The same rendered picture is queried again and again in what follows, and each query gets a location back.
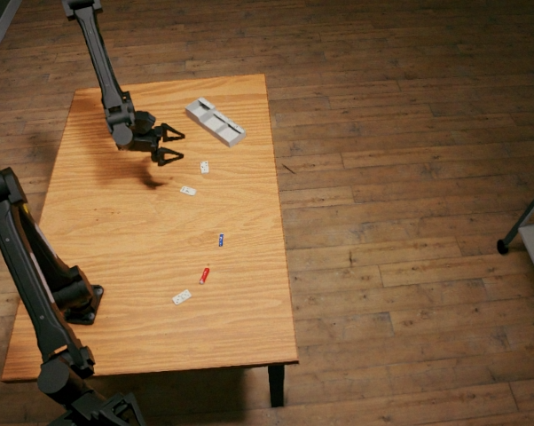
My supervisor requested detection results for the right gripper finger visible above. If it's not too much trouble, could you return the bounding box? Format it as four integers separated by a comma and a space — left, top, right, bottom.
100, 392, 146, 426

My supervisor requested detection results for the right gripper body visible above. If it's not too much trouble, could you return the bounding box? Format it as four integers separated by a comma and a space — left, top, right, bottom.
87, 390, 130, 426

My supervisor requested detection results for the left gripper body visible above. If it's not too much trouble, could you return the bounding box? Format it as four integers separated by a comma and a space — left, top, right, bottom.
134, 122, 163, 167

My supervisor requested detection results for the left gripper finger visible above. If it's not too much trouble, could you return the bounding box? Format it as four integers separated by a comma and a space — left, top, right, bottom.
160, 146, 185, 167
162, 123, 185, 143

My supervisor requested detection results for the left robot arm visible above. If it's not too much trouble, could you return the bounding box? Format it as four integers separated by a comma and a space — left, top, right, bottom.
61, 0, 156, 151

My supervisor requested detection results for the grey rack of bins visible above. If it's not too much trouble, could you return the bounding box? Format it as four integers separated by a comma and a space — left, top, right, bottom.
185, 97, 247, 148

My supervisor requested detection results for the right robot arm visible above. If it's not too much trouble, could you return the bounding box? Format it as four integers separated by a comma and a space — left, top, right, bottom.
0, 167, 104, 426

